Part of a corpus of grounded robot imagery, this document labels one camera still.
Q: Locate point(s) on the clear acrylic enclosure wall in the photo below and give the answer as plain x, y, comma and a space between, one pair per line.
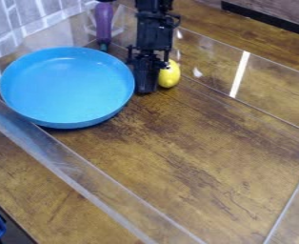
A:
195, 166

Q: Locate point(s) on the purple eggplant toy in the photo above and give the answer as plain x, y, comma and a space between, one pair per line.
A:
103, 19

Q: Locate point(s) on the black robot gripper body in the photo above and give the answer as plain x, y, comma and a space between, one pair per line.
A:
156, 25

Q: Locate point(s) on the yellow lemon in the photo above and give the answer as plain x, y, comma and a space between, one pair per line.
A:
169, 75

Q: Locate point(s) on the dark baseboard strip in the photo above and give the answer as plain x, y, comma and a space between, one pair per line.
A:
261, 17

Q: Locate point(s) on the blue round plastic plate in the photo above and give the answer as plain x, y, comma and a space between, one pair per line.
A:
68, 87

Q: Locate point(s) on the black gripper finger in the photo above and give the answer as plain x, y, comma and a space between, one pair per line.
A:
152, 70
140, 72

